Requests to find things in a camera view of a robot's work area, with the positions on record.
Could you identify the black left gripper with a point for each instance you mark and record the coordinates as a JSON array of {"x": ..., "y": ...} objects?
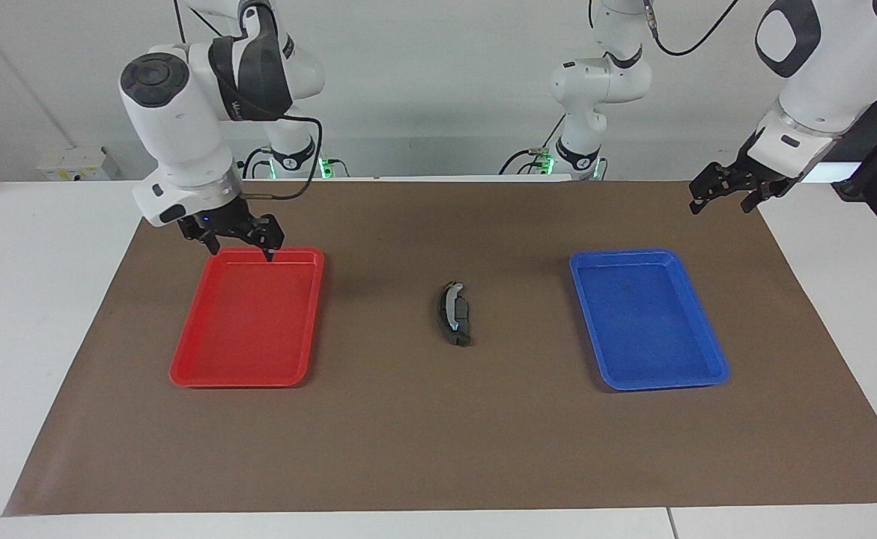
[{"x": 745, "y": 178}]

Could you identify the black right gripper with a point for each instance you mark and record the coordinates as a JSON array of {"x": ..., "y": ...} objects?
[{"x": 225, "y": 221}]

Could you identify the curved brake shoe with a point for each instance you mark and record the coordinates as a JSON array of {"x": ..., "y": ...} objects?
[{"x": 449, "y": 303}]

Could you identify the dark brake pad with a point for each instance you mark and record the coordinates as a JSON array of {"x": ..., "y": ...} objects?
[{"x": 465, "y": 318}]

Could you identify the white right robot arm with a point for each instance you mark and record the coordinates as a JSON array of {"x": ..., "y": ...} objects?
[{"x": 176, "y": 120}]

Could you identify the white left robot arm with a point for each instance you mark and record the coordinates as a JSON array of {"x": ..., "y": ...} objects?
[{"x": 827, "y": 82}]

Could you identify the red plastic tray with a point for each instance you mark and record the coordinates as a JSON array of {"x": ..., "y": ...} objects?
[{"x": 247, "y": 329}]

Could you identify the blue plastic tray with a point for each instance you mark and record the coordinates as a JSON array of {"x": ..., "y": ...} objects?
[{"x": 648, "y": 322}]

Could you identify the brown table mat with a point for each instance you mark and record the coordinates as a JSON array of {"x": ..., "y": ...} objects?
[{"x": 438, "y": 434}]

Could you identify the white wall socket box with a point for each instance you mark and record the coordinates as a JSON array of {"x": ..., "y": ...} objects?
[{"x": 75, "y": 163}]

